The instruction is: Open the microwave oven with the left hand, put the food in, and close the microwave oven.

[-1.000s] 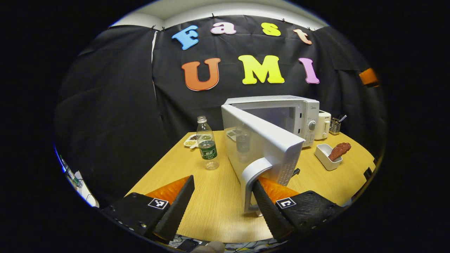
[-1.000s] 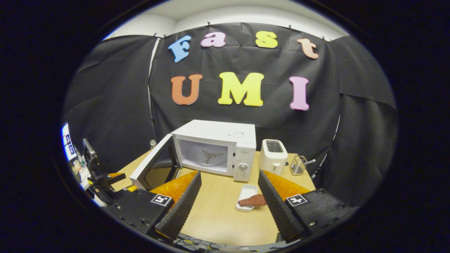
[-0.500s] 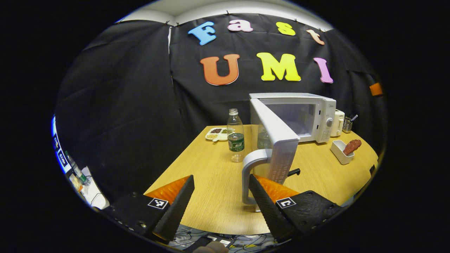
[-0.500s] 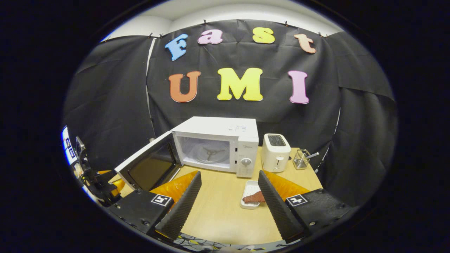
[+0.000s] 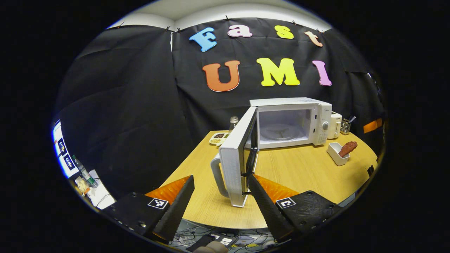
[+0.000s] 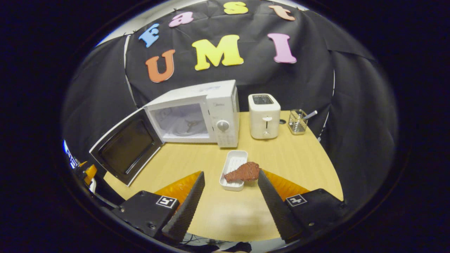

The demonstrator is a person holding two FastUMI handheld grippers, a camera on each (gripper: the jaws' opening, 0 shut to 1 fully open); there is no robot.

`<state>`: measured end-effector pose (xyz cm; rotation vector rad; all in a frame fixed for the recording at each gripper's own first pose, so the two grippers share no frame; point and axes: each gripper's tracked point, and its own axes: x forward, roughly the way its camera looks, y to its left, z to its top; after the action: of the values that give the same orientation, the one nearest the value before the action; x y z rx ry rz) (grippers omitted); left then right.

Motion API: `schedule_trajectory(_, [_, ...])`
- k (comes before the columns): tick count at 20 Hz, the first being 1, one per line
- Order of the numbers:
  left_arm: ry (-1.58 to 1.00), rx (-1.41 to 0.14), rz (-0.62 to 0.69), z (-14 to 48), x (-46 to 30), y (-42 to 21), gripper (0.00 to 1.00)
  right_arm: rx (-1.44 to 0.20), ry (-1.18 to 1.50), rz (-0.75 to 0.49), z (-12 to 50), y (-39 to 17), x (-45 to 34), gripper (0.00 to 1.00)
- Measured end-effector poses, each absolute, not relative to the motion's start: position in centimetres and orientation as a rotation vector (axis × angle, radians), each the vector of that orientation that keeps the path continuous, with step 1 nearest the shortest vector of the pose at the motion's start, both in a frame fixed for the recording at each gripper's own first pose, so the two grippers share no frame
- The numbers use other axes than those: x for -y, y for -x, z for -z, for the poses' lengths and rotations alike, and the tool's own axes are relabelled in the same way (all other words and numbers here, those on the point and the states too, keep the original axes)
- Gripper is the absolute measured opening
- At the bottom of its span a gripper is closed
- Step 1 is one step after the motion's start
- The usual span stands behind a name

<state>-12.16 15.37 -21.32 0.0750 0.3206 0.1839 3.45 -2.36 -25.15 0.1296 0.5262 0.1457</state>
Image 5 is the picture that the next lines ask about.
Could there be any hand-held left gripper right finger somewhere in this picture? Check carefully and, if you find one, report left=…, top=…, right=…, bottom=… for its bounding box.
left=248, top=174, right=343, bottom=243

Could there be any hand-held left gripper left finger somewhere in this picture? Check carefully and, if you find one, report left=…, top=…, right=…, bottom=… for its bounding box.
left=101, top=175, right=196, bottom=244

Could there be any brown meat piece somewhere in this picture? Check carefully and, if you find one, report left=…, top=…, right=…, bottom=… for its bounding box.
left=338, top=141, right=358, bottom=157

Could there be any white microwave oven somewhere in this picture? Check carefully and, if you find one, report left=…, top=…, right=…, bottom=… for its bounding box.
left=210, top=97, right=333, bottom=208

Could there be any white toaster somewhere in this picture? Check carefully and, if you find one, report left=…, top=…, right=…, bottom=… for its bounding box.
left=327, top=112, right=342, bottom=140

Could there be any black power strip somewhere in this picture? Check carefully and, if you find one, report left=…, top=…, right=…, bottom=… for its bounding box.
left=186, top=233, right=235, bottom=252

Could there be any white rectangular dish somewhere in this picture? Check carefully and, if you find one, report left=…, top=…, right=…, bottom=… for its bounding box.
left=327, top=142, right=351, bottom=166

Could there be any white side desk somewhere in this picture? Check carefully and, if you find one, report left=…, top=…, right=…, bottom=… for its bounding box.
left=75, top=170, right=117, bottom=210

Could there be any white tray of nuts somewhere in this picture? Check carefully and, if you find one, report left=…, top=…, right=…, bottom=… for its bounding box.
left=209, top=132, right=230, bottom=147

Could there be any green plastic bottle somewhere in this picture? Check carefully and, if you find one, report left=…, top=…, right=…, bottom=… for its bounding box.
left=72, top=155, right=99, bottom=189

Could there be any computer monitor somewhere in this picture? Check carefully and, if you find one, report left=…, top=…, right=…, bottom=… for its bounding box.
left=52, top=119, right=80, bottom=179

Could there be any bundle of cables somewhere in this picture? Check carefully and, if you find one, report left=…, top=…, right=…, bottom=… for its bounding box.
left=169, top=220, right=280, bottom=252

